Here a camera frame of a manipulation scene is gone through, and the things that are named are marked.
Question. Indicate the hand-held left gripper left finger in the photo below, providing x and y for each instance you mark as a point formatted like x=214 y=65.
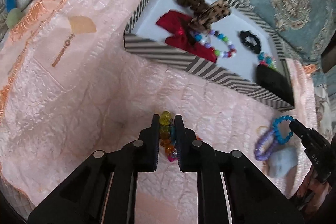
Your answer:
x=155 y=140

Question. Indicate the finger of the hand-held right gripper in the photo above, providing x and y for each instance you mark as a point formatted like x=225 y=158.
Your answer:
x=312 y=145

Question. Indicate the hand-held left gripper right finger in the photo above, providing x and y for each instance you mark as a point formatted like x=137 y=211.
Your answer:
x=179 y=140

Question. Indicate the striped cardboard box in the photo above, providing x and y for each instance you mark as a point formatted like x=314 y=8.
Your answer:
x=147 y=45

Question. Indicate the light blue scrunchie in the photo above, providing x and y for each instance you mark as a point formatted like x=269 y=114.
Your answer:
x=283 y=163

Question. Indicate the pink quilted blanket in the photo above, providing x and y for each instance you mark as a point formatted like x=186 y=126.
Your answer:
x=78 y=98

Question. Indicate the red satin hair bow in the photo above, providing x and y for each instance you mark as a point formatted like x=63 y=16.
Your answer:
x=173 y=23

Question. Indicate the black scrunchie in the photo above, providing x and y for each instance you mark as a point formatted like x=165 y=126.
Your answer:
x=245 y=41

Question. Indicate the brown dotted hair bow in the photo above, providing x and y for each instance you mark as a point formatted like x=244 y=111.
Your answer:
x=194 y=1

